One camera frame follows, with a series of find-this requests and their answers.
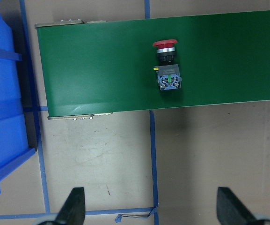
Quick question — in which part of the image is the red push button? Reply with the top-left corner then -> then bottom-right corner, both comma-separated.
153,39 -> 182,91

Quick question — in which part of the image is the green conveyor belt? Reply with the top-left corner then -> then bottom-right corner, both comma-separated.
36,10 -> 270,118

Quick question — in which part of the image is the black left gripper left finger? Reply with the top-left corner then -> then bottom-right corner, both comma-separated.
55,187 -> 86,225

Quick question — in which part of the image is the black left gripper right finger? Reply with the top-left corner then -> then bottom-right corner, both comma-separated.
216,187 -> 256,225

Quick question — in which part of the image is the blue left plastic bin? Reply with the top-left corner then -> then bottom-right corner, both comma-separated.
0,0 -> 36,198

